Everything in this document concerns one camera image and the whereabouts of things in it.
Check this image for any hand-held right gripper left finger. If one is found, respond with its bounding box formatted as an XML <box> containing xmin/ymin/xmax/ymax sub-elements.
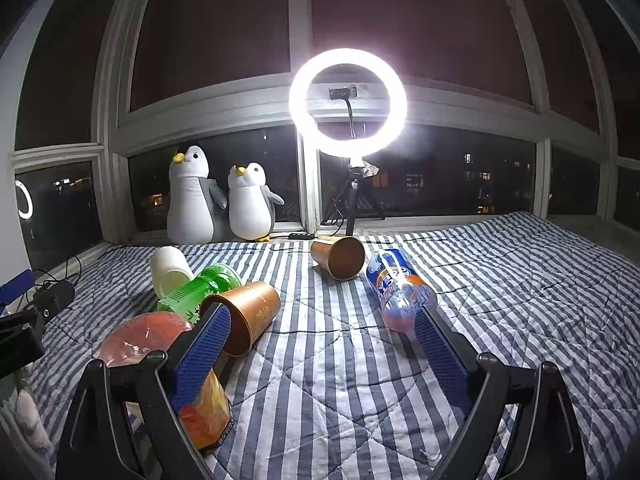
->
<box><xmin>57</xmin><ymin>302</ymin><xmax>233</xmax><ymax>480</ymax></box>

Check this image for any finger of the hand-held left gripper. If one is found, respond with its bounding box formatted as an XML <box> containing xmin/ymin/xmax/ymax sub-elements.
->
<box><xmin>0</xmin><ymin>307</ymin><xmax>47</xmax><ymax>380</ymax></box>
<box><xmin>0</xmin><ymin>269</ymin><xmax>76</xmax><ymax>319</ymax></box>

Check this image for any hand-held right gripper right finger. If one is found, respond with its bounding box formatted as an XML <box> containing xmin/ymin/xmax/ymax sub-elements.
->
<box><xmin>412</xmin><ymin>304</ymin><xmax>588</xmax><ymax>480</ymax></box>

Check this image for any brown paper cup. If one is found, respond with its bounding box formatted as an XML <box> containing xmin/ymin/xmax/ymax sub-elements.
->
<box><xmin>310</xmin><ymin>235</ymin><xmax>366</xmax><ymax>281</ymax></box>
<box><xmin>200</xmin><ymin>281</ymin><xmax>281</xmax><ymax>357</ymax></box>

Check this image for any white cup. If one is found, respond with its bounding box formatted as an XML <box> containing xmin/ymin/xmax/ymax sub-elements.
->
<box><xmin>149</xmin><ymin>245</ymin><xmax>196</xmax><ymax>299</ymax></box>

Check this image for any red orange plastic bottle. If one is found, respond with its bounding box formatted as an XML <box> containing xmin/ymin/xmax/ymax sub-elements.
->
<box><xmin>95</xmin><ymin>311</ymin><xmax>234</xmax><ymax>453</ymax></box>

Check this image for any green plastic bottle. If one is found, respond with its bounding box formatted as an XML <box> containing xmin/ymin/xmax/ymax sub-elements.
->
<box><xmin>157</xmin><ymin>262</ymin><xmax>244</xmax><ymax>322</ymax></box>

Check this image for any light crumpled cloth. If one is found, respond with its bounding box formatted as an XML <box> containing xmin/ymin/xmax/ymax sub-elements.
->
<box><xmin>0</xmin><ymin>367</ymin><xmax>53</xmax><ymax>480</ymax></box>

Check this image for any blue orange soda bottle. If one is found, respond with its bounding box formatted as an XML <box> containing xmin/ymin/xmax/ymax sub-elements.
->
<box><xmin>366</xmin><ymin>247</ymin><xmax>439</xmax><ymax>333</ymax></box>

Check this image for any blue white striped blanket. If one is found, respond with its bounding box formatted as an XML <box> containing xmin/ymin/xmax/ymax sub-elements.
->
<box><xmin>20</xmin><ymin>210</ymin><xmax>640</xmax><ymax>480</ymax></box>

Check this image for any large penguin plush toy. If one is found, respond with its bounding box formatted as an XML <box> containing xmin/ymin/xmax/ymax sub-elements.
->
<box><xmin>166</xmin><ymin>145</ymin><xmax>229</xmax><ymax>245</ymax></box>

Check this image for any small penguin plush toy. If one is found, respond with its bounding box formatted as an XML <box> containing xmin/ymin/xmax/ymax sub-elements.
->
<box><xmin>227</xmin><ymin>162</ymin><xmax>285</xmax><ymax>242</ymax></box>

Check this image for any black tripod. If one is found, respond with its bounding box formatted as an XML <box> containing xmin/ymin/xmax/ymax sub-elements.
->
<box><xmin>320</xmin><ymin>157</ymin><xmax>386</xmax><ymax>238</ymax></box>

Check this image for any black cable with controller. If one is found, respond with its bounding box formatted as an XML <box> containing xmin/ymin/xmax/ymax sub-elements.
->
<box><xmin>269</xmin><ymin>231</ymin><xmax>321</xmax><ymax>243</ymax></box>

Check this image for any white window frame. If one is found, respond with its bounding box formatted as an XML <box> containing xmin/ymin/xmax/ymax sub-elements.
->
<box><xmin>10</xmin><ymin>0</ymin><xmax>640</xmax><ymax>247</ymax></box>

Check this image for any ring light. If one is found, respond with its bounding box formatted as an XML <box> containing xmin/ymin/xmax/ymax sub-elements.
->
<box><xmin>288</xmin><ymin>47</ymin><xmax>410</xmax><ymax>162</ymax></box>

